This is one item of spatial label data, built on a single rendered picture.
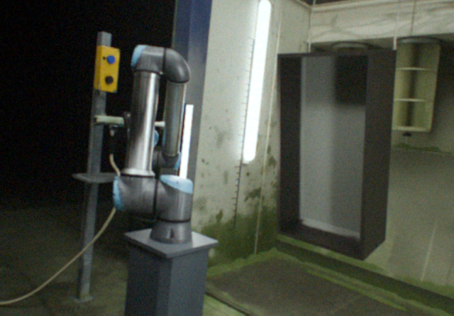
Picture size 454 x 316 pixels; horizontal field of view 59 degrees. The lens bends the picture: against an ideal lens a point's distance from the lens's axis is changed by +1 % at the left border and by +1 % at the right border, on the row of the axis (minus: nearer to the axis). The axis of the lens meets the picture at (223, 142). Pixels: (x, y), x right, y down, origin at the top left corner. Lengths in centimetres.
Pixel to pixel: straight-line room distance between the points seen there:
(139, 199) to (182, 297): 46
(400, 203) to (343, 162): 91
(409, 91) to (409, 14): 58
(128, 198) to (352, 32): 253
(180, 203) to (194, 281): 35
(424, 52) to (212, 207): 201
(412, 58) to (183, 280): 249
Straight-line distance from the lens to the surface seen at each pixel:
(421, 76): 346
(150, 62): 180
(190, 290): 183
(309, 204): 301
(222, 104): 290
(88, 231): 262
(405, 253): 338
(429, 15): 346
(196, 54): 272
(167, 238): 175
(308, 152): 290
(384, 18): 357
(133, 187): 173
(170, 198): 173
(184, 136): 263
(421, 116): 344
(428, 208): 351
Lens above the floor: 119
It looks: 3 degrees down
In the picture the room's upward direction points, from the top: 6 degrees clockwise
